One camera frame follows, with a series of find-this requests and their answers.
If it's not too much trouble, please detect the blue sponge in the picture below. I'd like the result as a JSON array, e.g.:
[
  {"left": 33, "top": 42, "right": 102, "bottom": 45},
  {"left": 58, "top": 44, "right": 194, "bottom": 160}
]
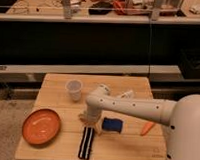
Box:
[{"left": 101, "top": 118, "right": 123, "bottom": 132}]

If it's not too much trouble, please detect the wooden table board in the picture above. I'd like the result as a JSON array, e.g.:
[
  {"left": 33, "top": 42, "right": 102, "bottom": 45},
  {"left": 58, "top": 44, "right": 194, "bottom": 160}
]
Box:
[{"left": 15, "top": 73, "right": 167, "bottom": 160}]

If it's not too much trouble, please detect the orange plate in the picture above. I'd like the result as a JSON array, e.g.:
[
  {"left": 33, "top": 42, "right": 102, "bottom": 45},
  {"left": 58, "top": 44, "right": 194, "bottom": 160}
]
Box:
[{"left": 22, "top": 109, "right": 61, "bottom": 145}]

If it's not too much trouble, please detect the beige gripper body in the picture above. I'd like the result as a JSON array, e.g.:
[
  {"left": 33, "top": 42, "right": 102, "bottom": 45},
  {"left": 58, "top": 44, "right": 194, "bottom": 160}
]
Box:
[{"left": 79, "top": 112, "right": 102, "bottom": 135}]

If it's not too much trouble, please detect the orange carrot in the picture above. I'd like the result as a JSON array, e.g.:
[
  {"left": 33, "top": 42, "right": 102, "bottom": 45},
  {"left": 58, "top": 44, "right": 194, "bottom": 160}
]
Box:
[{"left": 140, "top": 122, "right": 155, "bottom": 136}]

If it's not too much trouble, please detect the white tube bottle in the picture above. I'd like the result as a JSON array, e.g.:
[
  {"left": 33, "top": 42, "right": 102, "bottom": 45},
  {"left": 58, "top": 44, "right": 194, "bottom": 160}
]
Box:
[{"left": 117, "top": 90, "right": 134, "bottom": 98}]

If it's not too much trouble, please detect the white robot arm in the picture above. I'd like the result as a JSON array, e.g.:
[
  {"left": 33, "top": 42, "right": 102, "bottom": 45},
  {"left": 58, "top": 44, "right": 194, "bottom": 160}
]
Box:
[{"left": 81, "top": 85, "right": 200, "bottom": 160}]

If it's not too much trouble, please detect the white ceramic cup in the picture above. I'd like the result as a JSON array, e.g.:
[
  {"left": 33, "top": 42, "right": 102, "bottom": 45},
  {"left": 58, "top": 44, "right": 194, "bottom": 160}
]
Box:
[{"left": 65, "top": 79, "right": 82, "bottom": 102}]

